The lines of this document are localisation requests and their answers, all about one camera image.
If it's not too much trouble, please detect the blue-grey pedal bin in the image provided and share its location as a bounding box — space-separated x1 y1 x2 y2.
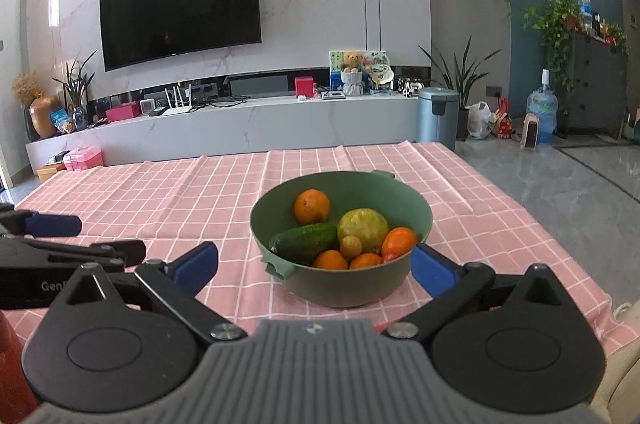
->
416 86 460 151

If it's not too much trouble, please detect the pink storage box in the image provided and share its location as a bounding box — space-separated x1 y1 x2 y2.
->
64 147 105 171

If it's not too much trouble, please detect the red gift bag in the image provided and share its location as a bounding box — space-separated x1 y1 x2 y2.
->
492 98 516 140

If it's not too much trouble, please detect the white marble TV console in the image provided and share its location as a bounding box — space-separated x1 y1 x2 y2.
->
25 96 422 178

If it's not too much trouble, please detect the pink flat box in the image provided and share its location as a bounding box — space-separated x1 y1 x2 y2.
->
105 101 142 123

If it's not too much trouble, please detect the grey sideboard cabinet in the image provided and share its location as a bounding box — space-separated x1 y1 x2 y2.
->
570 31 632 140

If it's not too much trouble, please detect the yellow lemon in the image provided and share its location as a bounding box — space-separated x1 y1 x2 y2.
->
337 208 390 255

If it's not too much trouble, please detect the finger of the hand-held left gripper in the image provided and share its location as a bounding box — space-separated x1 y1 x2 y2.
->
0 238 147 269
0 204 84 239

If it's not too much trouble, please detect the dried flower bunch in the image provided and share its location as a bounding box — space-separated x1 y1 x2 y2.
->
12 72 46 105

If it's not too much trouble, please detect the pink and white heater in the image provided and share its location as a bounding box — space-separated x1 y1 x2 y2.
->
520 114 542 150

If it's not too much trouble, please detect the black and white ornament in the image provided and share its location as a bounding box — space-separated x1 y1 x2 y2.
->
397 76 426 97

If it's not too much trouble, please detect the green bowl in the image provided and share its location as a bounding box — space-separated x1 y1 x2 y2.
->
249 170 433 309

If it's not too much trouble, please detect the small orange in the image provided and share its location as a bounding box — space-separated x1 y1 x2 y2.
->
349 252 385 270

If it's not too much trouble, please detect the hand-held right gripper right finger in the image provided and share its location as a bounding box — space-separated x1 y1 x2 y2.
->
382 244 577 341

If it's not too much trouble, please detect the large orange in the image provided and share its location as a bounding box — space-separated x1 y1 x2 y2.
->
293 189 332 225

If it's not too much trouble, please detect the black wall television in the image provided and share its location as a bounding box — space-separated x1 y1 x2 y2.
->
98 0 263 73

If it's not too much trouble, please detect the person's left forearm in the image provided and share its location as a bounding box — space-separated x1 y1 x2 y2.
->
0 310 40 424

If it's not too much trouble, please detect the white router with antennas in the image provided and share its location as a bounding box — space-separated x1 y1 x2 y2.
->
162 86 195 116

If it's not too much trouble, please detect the white printed hand fan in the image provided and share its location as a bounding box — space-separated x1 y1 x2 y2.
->
365 54 395 87

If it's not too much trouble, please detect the long-leaf plant in glass vase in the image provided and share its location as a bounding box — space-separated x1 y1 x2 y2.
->
52 50 99 131

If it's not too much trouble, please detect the blue snack bag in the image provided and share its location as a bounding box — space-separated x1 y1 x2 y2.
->
49 109 76 136

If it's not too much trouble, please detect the orange cardboard box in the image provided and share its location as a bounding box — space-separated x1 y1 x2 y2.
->
36 164 69 184

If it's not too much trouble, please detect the teddy bear bouquet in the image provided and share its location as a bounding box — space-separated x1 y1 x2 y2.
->
340 50 365 97

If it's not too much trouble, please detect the pink checked tablecloth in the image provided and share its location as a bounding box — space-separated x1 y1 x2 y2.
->
0 141 615 357

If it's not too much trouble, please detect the brown ceramic vase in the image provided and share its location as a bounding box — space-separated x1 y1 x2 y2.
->
28 95 64 141

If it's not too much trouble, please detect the potted long-leaf floor plant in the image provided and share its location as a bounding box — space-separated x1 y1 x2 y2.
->
419 34 503 140

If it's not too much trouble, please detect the brown longan fruit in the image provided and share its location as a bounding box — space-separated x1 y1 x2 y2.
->
340 235 364 259

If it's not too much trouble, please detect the white plastic bag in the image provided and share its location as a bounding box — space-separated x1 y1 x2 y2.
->
467 101 499 141

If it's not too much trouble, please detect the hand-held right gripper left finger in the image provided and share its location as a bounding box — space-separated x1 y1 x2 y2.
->
47 241 249 345

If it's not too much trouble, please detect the leafy green pothos plant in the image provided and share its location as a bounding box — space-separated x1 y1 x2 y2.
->
522 0 581 90

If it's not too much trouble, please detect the beige chair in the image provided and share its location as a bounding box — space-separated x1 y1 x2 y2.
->
594 304 640 424

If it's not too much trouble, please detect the blue water jug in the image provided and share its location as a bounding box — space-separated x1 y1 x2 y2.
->
527 68 560 145

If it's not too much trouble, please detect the green cucumber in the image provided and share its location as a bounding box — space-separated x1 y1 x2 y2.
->
269 223 340 265

